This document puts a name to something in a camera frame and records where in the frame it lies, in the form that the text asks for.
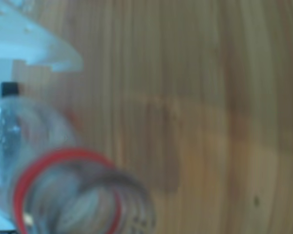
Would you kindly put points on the clear bottle Coke nutrition label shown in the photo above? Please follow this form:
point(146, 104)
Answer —
point(70, 195)

